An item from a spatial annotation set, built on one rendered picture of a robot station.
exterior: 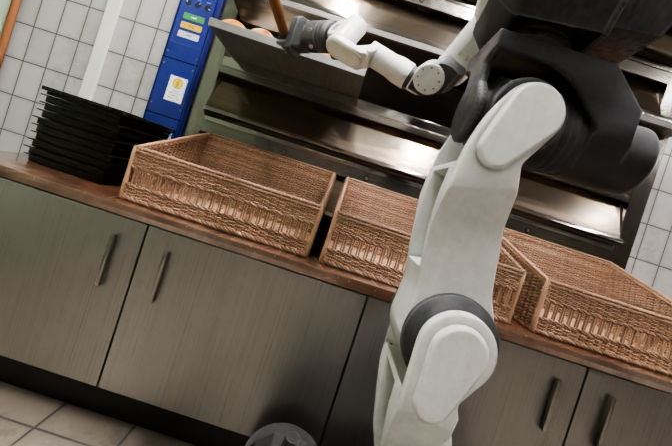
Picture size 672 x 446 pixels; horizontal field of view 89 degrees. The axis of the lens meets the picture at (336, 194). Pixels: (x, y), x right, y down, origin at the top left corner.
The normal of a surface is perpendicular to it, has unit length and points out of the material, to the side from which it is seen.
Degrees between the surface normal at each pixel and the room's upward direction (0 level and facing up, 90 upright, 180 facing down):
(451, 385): 90
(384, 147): 70
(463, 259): 90
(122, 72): 90
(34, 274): 90
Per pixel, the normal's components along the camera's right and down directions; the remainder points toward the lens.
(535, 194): 0.10, -0.32
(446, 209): -0.04, 0.43
